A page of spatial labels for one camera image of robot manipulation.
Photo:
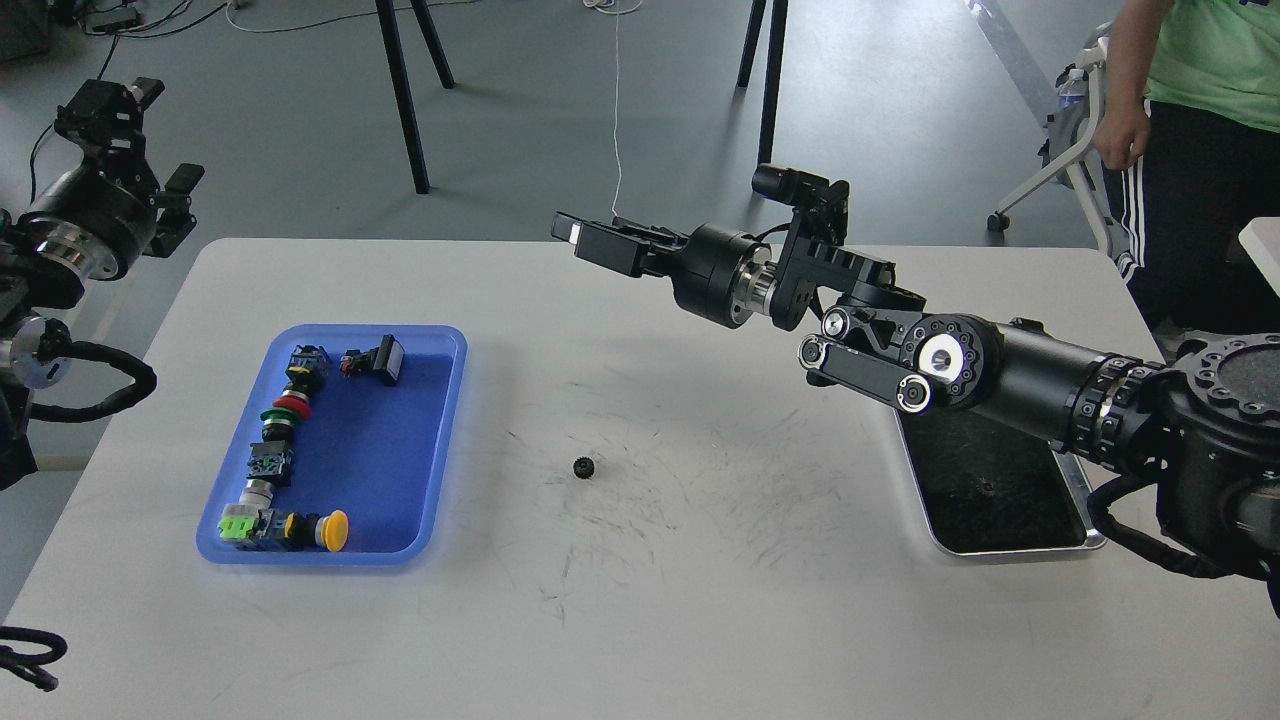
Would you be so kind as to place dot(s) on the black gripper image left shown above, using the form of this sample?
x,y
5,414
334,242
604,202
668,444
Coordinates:
x,y
100,217

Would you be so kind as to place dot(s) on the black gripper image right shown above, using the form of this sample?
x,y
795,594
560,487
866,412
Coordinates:
x,y
723,276

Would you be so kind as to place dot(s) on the blue plastic tray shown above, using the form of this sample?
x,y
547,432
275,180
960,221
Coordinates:
x,y
375,452

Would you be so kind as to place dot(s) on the silver metal tray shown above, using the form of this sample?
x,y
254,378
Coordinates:
x,y
1039,509

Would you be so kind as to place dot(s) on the black table leg right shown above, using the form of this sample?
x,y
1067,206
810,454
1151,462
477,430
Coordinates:
x,y
777,12

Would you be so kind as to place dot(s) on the black table leg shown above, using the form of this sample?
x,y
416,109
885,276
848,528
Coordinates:
x,y
777,12
397,67

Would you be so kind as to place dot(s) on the black table leg left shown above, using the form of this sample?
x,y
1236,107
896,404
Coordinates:
x,y
397,67

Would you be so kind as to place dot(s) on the red green push button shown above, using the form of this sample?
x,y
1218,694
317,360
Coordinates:
x,y
281,419

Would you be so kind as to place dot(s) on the white rolling chair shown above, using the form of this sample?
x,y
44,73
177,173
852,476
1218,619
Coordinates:
x,y
1071,129

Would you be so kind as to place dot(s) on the person in green shirt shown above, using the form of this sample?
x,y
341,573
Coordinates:
x,y
1190,128

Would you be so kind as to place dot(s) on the black yellow selector switch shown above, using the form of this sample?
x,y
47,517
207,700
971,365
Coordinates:
x,y
307,369

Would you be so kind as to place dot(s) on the black rocker switch connector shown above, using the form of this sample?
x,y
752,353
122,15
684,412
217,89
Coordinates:
x,y
384,362

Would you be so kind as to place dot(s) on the black silver switch module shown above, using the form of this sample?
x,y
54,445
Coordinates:
x,y
270,468

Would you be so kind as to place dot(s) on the green terminal block switch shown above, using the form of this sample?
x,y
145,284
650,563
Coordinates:
x,y
251,528

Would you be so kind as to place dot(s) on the yellow push button switch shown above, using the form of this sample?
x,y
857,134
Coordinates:
x,y
314,531

